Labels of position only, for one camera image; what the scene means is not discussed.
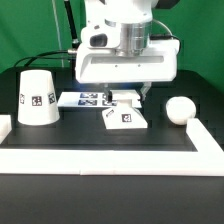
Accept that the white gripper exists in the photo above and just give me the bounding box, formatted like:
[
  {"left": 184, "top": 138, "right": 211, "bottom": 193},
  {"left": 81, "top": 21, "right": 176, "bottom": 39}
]
[{"left": 76, "top": 44, "right": 177, "bottom": 102}]

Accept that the white marker sheet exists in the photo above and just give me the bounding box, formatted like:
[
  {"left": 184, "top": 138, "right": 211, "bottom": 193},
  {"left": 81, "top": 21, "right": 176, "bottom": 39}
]
[{"left": 57, "top": 90, "right": 141, "bottom": 108}]

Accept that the black cable conduit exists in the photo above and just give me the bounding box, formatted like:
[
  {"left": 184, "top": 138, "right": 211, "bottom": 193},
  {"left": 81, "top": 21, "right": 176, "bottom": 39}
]
[{"left": 63, "top": 0, "right": 81, "bottom": 50}]

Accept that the white lamp shade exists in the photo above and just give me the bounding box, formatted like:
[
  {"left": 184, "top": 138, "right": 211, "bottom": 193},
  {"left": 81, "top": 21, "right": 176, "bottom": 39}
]
[{"left": 18, "top": 70, "right": 60, "bottom": 126}]

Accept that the white lamp base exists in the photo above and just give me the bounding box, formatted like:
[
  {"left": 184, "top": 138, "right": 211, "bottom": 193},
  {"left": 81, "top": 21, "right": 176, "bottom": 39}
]
[{"left": 102, "top": 90, "right": 148, "bottom": 129}]

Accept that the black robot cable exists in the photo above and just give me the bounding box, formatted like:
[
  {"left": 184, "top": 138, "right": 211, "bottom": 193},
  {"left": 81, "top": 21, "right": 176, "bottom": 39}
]
[{"left": 13, "top": 49, "right": 80, "bottom": 68}]

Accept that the white lamp bulb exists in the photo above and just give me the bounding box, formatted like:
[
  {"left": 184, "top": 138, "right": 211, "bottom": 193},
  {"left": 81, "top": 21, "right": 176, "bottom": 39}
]
[{"left": 166, "top": 96, "right": 196, "bottom": 125}]

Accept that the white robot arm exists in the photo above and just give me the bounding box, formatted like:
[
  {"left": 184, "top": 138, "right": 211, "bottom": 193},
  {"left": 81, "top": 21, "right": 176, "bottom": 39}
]
[{"left": 75, "top": 0, "right": 180, "bottom": 93}]

